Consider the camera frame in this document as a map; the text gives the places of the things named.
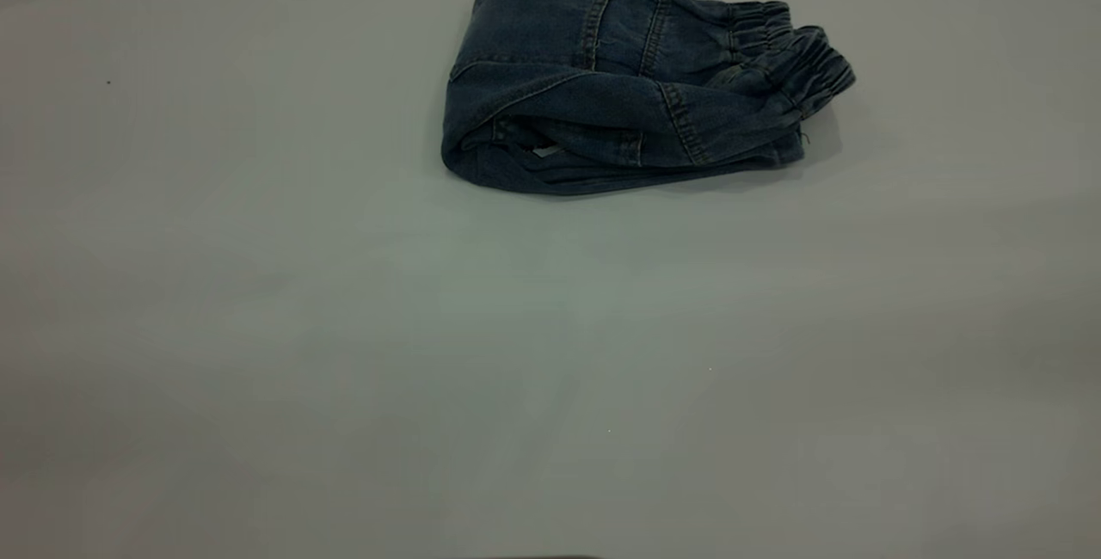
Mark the blue denim kids pants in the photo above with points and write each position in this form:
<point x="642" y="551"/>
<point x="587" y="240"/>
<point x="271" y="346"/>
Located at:
<point x="559" y="69"/>

